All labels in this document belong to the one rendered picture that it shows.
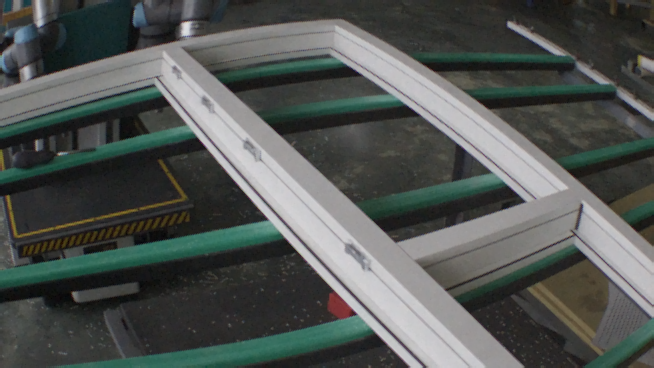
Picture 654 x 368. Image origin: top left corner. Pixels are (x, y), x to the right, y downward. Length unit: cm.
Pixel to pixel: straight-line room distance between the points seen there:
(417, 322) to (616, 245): 42
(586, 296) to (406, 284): 67
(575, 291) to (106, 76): 110
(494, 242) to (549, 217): 13
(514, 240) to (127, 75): 91
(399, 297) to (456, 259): 12
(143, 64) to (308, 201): 67
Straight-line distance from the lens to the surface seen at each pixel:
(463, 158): 169
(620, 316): 151
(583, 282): 159
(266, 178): 123
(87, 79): 164
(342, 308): 144
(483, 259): 110
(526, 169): 135
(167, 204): 230
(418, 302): 93
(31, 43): 175
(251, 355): 94
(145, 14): 196
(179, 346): 137
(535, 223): 116
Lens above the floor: 148
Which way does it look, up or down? 29 degrees down
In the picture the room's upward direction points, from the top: 4 degrees clockwise
